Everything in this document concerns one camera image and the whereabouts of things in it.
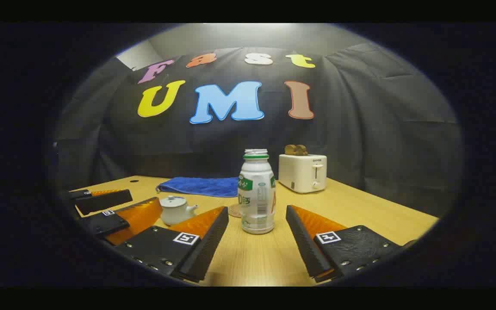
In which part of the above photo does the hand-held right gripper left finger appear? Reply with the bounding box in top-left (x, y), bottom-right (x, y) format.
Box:
top-left (115, 206), bottom-right (229, 283)

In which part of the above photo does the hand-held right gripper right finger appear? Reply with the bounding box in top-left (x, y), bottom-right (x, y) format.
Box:
top-left (285, 205), bottom-right (403, 283)

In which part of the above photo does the white ceramic teacup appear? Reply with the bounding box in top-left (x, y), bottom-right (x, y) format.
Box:
top-left (159, 202), bottom-right (198, 226)

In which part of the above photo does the white plastic water bottle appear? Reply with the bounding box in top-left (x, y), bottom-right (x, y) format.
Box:
top-left (238, 149), bottom-right (276, 235)

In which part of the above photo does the blue towel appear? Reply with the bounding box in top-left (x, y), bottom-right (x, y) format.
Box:
top-left (156, 177), bottom-right (240, 198)

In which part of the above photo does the white toaster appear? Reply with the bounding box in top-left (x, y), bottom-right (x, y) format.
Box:
top-left (278, 154), bottom-right (327, 193)

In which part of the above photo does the black backdrop cloth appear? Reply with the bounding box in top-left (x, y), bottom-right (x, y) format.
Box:
top-left (54, 43), bottom-right (464, 218)

